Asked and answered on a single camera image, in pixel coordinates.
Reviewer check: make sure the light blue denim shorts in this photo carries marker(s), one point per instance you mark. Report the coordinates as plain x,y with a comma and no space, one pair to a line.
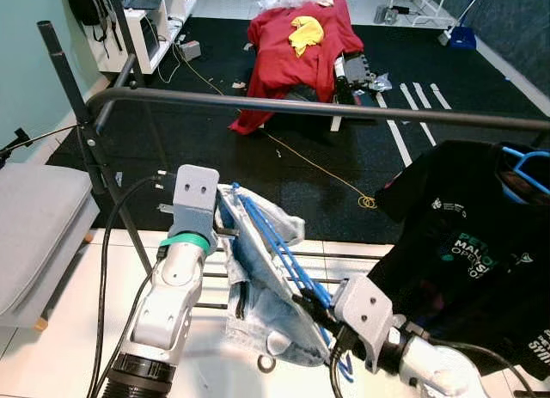
258,312

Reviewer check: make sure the blue plastic hanger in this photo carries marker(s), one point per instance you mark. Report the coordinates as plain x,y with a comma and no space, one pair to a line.
284,248
533,181

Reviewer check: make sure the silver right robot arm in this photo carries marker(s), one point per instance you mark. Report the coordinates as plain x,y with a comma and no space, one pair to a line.
438,368

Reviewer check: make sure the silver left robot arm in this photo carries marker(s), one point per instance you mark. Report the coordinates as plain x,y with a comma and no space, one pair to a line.
168,303

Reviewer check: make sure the black floor mat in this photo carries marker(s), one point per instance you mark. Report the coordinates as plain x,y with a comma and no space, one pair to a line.
258,183

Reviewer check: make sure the red cloth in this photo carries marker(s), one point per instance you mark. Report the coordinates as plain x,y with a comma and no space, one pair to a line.
284,71

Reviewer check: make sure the black printed t-shirt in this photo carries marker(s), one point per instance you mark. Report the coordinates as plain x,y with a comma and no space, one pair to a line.
447,209

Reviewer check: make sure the grey power adapter box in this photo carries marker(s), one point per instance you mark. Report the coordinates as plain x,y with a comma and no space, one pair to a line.
191,51

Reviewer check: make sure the white shelf unit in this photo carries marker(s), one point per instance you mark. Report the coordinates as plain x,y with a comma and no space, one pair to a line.
142,37

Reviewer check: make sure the yellow cloth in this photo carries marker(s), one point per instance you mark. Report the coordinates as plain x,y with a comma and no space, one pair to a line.
307,35

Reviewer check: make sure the crumpled silver wrapper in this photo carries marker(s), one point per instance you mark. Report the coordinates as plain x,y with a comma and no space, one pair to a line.
381,82

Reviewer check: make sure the black tripod stick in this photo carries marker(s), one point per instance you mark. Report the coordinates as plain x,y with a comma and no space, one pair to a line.
19,140

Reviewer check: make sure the black backpack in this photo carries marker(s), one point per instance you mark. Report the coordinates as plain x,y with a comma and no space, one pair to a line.
86,7

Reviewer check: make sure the blue dustpan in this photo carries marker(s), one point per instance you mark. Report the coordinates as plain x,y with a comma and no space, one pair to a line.
462,39

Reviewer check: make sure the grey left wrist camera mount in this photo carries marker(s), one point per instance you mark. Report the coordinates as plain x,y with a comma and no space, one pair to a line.
196,196

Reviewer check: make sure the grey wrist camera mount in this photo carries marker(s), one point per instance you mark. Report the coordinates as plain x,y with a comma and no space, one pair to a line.
196,196
365,316

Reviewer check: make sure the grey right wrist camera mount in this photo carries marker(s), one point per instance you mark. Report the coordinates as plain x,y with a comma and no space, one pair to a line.
365,316

